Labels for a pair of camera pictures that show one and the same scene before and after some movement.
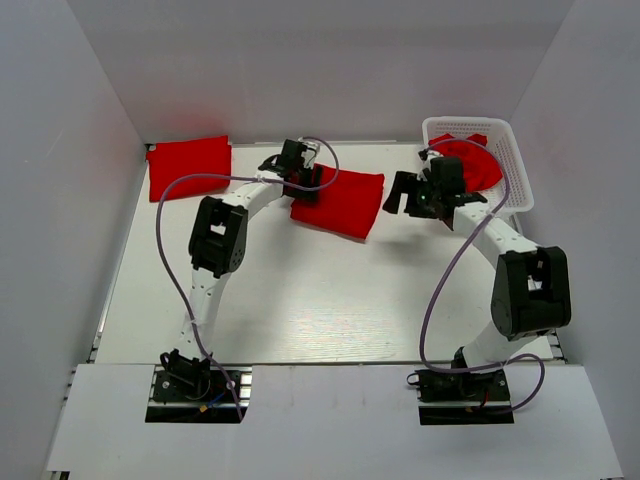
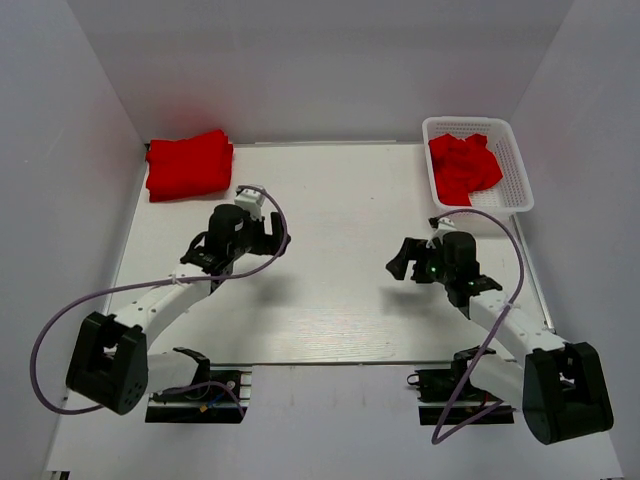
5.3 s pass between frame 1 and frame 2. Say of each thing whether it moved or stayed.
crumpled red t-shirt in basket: stayed
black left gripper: moved
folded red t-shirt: stayed
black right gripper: moved
